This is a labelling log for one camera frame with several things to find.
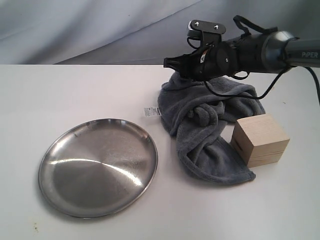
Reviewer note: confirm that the white printed paper label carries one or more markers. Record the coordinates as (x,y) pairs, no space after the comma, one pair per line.
(151,111)

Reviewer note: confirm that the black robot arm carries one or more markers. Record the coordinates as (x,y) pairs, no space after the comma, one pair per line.
(256,50)

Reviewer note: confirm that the grey fleece towel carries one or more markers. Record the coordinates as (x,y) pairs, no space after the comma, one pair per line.
(195,115)

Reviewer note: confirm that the white backdrop sheet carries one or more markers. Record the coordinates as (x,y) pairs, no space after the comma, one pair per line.
(105,32)

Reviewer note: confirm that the light wooden cube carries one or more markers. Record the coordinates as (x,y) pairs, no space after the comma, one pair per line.
(259,140)

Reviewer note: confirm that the round stainless steel plate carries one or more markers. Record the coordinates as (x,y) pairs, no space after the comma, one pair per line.
(98,168)

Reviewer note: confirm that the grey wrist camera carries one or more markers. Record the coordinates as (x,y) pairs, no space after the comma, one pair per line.
(207,33)

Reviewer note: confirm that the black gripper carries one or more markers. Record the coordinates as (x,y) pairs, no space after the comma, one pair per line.
(210,63)

